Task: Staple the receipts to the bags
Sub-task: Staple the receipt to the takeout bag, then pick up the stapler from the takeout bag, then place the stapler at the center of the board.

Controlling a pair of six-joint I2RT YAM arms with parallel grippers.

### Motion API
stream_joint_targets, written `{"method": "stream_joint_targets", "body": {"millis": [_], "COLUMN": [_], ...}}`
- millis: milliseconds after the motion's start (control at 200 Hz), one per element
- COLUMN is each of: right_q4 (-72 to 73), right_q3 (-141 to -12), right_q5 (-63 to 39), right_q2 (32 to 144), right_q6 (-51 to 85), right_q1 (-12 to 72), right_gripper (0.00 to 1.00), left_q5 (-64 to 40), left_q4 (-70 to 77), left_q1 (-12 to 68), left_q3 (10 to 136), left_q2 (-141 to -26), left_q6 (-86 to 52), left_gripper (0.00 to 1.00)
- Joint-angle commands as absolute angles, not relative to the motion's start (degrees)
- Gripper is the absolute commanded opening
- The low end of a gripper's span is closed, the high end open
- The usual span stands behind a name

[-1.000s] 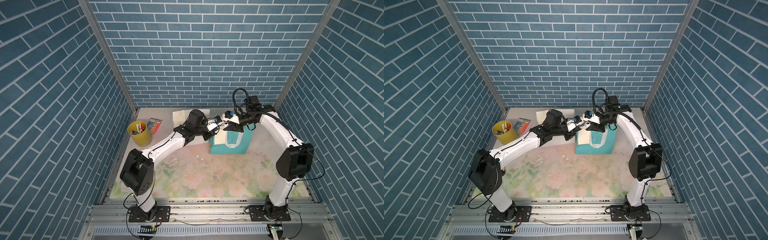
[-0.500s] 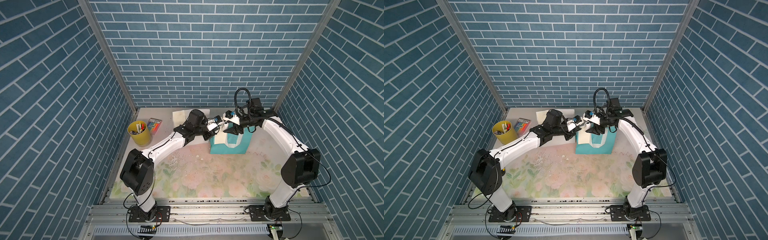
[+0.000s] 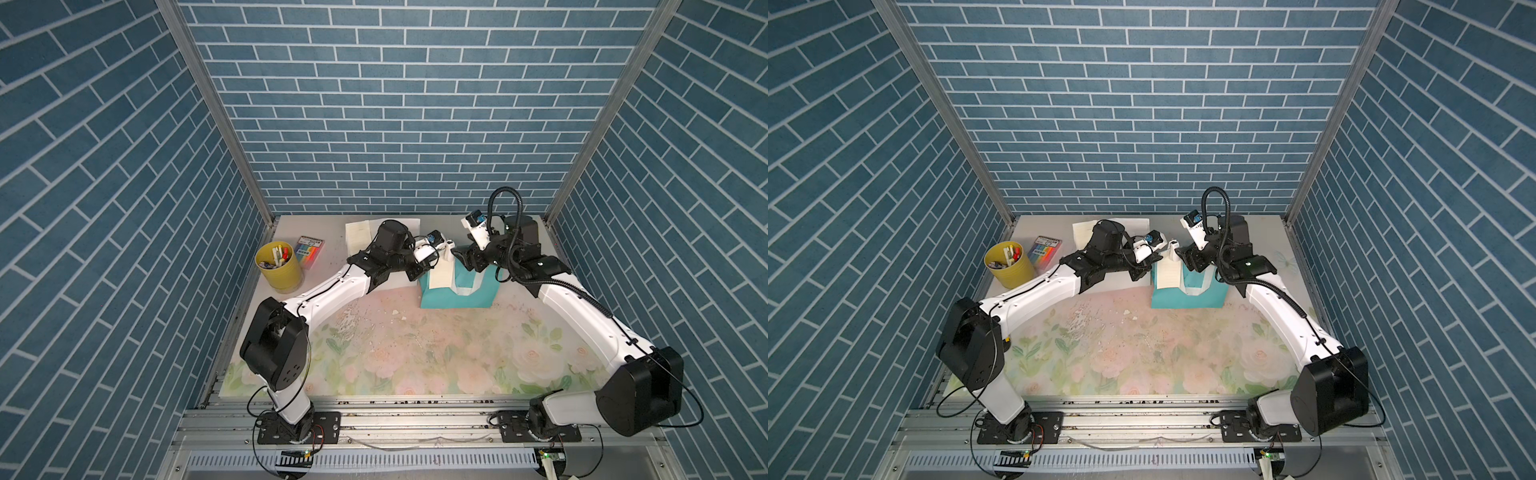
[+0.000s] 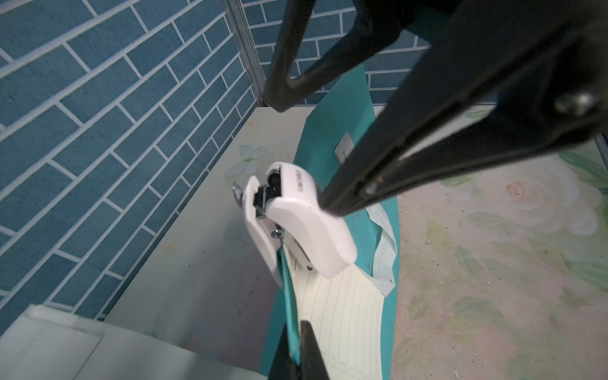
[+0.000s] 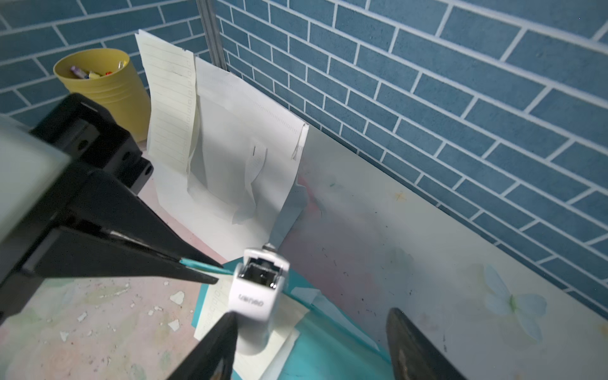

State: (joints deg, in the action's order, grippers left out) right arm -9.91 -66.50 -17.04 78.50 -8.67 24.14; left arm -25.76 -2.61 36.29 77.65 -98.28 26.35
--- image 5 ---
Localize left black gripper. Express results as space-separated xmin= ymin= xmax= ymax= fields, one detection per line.
xmin=1 ymin=93 xmax=223 ymax=319

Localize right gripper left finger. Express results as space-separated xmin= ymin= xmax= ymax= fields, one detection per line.
xmin=168 ymin=312 xmax=238 ymax=380

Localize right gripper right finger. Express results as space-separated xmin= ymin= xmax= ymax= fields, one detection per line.
xmin=386 ymin=307 xmax=465 ymax=380

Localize short white receipt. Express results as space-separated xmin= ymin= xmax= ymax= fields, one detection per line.
xmin=193 ymin=275 xmax=308 ymax=379

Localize teal paper bag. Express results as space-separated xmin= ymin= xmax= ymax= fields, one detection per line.
xmin=208 ymin=261 xmax=393 ymax=379

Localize white stapler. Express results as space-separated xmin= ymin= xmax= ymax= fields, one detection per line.
xmin=228 ymin=243 xmax=290 ymax=356

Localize long white receipt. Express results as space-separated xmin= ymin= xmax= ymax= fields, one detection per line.
xmin=136 ymin=30 xmax=197 ymax=174

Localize white paper bag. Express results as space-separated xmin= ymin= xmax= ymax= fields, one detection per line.
xmin=153 ymin=60 xmax=309 ymax=261

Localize yellow pen cup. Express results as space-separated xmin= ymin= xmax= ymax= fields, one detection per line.
xmin=53 ymin=48 xmax=150 ymax=142

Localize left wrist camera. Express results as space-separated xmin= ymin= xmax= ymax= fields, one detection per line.
xmin=0 ymin=116 xmax=71 ymax=240

